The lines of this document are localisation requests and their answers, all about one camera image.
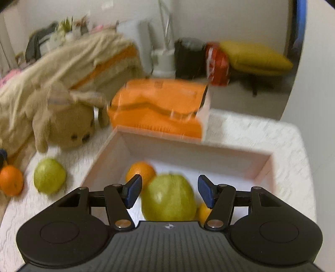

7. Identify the white appliance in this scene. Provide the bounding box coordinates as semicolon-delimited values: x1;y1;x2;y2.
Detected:
131;20;155;77

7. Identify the green guava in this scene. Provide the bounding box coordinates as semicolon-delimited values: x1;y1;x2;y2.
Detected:
33;158;66;195
141;173;197;222

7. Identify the large orange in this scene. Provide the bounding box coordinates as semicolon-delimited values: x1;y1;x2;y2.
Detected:
126;161;157;189
0;165;24;197

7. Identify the olive cushion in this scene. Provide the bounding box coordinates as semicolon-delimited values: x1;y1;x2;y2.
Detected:
218;40;294;77

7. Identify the pink cardboard box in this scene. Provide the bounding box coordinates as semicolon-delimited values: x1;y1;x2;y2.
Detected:
79;125;275;223

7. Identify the white garment steamer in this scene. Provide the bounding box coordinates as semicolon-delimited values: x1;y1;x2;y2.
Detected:
150;0;176;77

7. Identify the green potted plant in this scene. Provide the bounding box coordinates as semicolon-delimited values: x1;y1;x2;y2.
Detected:
59;17;75;36

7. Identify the white lace tablecloth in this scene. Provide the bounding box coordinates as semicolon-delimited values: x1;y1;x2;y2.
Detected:
0;108;317;272

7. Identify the yellow kumquat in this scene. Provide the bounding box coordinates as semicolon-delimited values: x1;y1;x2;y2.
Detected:
197;203;213;222

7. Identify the black bag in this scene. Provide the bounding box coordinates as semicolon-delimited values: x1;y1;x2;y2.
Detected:
174;37;207;79

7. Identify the dark clothing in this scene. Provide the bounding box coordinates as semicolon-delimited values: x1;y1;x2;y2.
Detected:
25;22;59;60

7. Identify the brown teddy bear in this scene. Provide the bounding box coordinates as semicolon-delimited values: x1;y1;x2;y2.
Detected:
25;81;110;153

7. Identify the red plastic bag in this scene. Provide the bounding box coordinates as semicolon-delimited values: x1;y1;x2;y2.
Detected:
205;42;231;87

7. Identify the orange bag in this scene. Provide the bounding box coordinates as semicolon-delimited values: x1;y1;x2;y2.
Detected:
107;78;210;143

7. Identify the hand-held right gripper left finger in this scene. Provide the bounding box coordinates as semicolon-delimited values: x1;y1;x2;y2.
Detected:
56;174;143;232

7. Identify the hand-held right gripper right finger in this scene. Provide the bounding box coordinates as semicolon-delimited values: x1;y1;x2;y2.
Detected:
197;175;279;232

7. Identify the pink cloth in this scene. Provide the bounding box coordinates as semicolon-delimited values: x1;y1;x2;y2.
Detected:
0;69;20;88

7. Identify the blue cloth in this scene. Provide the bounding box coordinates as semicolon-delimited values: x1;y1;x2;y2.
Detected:
297;0;307;56

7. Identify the beige blanket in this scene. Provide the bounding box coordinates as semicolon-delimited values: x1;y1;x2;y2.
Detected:
0;33;143;168

